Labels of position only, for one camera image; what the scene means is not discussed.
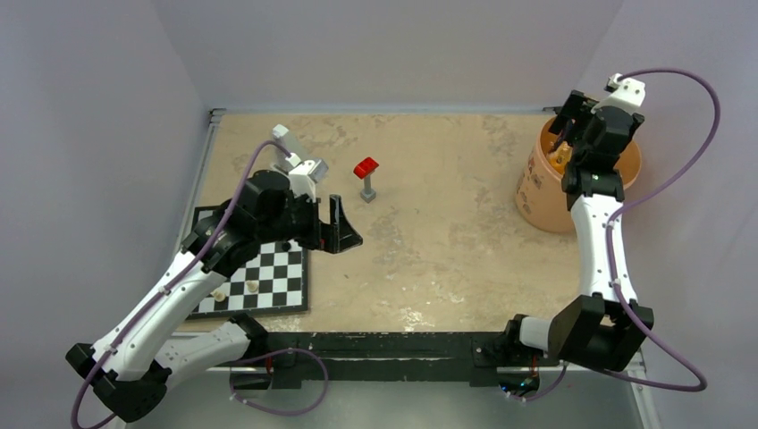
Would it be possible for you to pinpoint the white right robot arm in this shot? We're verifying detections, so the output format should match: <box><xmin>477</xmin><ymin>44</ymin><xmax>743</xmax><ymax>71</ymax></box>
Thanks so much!
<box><xmin>500</xmin><ymin>73</ymin><xmax>654</xmax><ymax>372</ymax></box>

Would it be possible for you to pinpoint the orange plastic bin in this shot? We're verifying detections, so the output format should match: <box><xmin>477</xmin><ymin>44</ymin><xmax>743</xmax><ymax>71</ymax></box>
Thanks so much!
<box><xmin>513</xmin><ymin>115</ymin><xmax>643</xmax><ymax>234</ymax></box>

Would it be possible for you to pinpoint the white metronome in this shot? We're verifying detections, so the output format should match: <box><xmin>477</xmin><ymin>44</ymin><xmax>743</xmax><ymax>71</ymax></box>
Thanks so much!
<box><xmin>271</xmin><ymin>124</ymin><xmax>308</xmax><ymax>173</ymax></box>

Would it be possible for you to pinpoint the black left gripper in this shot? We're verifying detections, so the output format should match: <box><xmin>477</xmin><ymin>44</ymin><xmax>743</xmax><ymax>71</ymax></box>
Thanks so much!
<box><xmin>257</xmin><ymin>189</ymin><xmax>361</xmax><ymax>252</ymax></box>

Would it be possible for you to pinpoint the orange bottle blue label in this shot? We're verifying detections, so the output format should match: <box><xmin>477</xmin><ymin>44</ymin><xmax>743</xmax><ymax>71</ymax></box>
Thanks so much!
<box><xmin>546</xmin><ymin>142</ymin><xmax>573</xmax><ymax>175</ymax></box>

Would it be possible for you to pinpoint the black white chessboard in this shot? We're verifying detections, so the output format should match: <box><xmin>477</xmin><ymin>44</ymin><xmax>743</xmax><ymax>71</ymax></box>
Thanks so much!
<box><xmin>187</xmin><ymin>240</ymin><xmax>309</xmax><ymax>320</ymax></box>

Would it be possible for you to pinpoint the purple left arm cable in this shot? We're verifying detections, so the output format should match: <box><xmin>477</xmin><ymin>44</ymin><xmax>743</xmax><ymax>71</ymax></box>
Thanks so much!
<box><xmin>70</xmin><ymin>139</ymin><xmax>303</xmax><ymax>429</ymax></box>

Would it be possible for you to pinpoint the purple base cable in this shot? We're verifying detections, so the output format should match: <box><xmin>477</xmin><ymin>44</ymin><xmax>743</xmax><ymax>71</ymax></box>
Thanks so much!
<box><xmin>229</xmin><ymin>347</ymin><xmax>331</xmax><ymax>416</ymax></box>

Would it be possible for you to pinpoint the red grey toy stand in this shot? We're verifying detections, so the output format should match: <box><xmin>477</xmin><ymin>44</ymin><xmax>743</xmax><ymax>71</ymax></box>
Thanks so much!
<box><xmin>353</xmin><ymin>156</ymin><xmax>379</xmax><ymax>203</ymax></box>

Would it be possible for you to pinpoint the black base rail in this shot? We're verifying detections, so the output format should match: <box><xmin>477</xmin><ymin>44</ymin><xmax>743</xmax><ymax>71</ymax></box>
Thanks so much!
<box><xmin>227</xmin><ymin>331</ymin><xmax>560</xmax><ymax>391</ymax></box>

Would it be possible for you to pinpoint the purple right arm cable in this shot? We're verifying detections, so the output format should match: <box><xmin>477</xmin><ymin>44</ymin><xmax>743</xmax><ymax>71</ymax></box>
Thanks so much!
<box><xmin>509</xmin><ymin>68</ymin><xmax>722</xmax><ymax>404</ymax></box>

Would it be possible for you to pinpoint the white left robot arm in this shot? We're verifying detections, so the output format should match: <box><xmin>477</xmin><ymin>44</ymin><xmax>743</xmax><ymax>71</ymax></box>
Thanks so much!
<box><xmin>66</xmin><ymin>156</ymin><xmax>363</xmax><ymax>423</ymax></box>

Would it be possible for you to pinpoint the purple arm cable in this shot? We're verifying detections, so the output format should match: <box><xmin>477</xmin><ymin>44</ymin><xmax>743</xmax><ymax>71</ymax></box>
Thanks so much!
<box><xmin>509</xmin><ymin>68</ymin><xmax>722</xmax><ymax>404</ymax></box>
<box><xmin>70</xmin><ymin>139</ymin><xmax>303</xmax><ymax>429</ymax></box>

